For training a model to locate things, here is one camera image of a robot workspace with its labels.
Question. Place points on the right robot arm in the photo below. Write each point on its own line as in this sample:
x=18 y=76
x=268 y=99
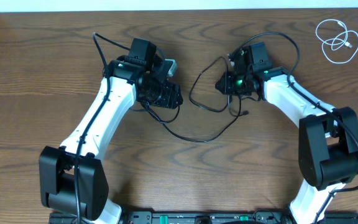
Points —
x=327 y=142

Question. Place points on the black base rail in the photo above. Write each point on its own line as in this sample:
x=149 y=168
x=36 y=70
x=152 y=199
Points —
x=142 y=217

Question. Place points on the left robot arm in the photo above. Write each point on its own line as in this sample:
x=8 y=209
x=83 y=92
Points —
x=72 y=179

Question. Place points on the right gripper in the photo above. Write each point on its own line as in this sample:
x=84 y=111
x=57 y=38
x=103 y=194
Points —
x=227 y=88

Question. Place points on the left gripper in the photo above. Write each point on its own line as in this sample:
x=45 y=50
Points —
x=171 y=97

